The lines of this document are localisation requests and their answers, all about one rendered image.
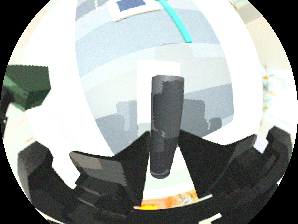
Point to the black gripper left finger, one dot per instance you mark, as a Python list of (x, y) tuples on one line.
[(128, 167)]

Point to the white square tile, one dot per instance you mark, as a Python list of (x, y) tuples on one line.
[(124, 8)]

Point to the grey striped mat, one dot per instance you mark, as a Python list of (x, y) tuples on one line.
[(107, 53)]

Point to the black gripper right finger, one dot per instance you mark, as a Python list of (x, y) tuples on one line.
[(207, 161)]

